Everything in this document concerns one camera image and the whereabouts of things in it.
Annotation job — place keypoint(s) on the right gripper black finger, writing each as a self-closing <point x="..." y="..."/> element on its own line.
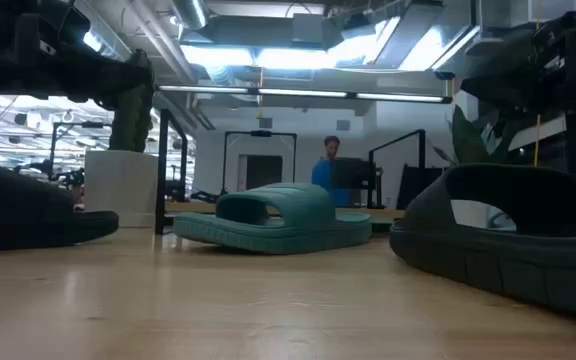
<point x="495" y="90"/>

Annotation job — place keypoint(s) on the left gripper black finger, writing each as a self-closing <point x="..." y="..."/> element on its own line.
<point x="123" y="82"/>

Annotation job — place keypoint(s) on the black rubber slide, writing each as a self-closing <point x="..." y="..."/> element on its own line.
<point x="18" y="215"/>
<point x="493" y="270"/>

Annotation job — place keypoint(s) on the green cactus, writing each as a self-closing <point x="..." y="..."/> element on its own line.
<point x="130" y="125"/>

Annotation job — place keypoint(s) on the green leafy plant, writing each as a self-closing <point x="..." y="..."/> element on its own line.
<point x="468" y="140"/>

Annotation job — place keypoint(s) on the white hexagonal plant pot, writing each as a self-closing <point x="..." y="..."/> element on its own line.
<point x="118" y="190"/>

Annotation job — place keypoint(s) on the white round plant pot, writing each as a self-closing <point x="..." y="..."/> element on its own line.
<point x="468" y="212"/>

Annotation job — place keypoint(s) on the black background monitor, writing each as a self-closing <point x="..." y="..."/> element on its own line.
<point x="350" y="172"/>

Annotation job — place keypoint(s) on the person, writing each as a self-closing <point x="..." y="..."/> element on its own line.
<point x="331" y="145"/>

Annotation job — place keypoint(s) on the hanging linear ceiling light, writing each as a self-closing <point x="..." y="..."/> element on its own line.
<point x="298" y="93"/>

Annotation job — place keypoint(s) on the wooden shelf with black frame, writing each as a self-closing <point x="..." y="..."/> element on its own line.
<point x="160" y="175"/>

